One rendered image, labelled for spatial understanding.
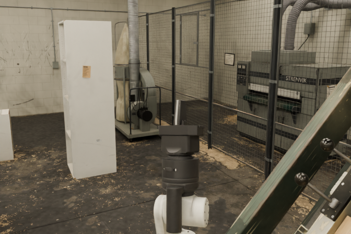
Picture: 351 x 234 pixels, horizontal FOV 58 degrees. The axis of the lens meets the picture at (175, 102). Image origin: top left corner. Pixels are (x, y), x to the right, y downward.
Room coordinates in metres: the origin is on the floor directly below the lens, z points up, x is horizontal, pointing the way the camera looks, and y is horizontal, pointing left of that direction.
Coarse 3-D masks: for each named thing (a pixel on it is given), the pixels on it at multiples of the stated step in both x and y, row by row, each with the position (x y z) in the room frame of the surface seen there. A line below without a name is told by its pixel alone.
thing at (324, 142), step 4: (324, 140) 0.83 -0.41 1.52; (328, 140) 0.83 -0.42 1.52; (320, 144) 0.84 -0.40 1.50; (324, 144) 0.83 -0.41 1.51; (328, 144) 0.82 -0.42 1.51; (332, 144) 0.82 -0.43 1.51; (324, 148) 0.83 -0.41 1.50; (328, 148) 0.82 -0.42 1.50; (332, 148) 0.82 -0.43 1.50; (336, 152) 0.83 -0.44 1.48; (340, 152) 0.83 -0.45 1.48; (340, 156) 0.82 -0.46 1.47; (344, 156) 0.82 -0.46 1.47; (348, 160) 0.81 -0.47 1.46
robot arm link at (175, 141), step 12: (168, 132) 0.72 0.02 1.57; (180, 132) 0.69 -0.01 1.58; (192, 132) 0.68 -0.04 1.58; (168, 144) 0.71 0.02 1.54; (180, 144) 0.69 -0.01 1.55; (192, 144) 0.69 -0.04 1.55; (168, 156) 0.71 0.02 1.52; (180, 156) 0.69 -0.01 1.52; (192, 156) 0.71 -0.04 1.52; (168, 168) 0.67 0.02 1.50; (180, 168) 0.66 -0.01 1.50; (192, 168) 0.67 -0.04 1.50
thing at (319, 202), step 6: (348, 162) 0.96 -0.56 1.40; (342, 168) 0.96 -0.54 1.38; (336, 180) 0.95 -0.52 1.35; (330, 186) 0.95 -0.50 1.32; (324, 192) 0.95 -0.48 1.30; (318, 204) 0.93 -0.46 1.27; (312, 210) 0.93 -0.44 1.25; (306, 216) 0.93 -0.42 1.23; (312, 216) 0.91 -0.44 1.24; (306, 222) 0.91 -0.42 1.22
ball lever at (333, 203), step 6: (300, 174) 0.81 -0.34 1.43; (306, 174) 0.81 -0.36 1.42; (300, 180) 0.80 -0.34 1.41; (306, 180) 0.80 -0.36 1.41; (312, 186) 0.80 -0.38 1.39; (318, 192) 0.80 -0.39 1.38; (324, 198) 0.79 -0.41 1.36; (330, 198) 0.79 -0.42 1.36; (330, 204) 0.78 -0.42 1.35; (336, 204) 0.78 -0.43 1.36
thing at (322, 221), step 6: (348, 204) 0.77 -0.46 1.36; (348, 210) 0.77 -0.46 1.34; (324, 216) 0.79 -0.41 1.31; (342, 216) 0.76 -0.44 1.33; (318, 222) 0.79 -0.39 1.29; (324, 222) 0.78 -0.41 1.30; (330, 222) 0.77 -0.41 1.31; (336, 222) 0.76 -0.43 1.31; (342, 222) 0.76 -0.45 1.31; (312, 228) 0.79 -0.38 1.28; (318, 228) 0.78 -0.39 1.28; (324, 228) 0.76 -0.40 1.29; (330, 228) 0.75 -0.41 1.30; (336, 228) 0.76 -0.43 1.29
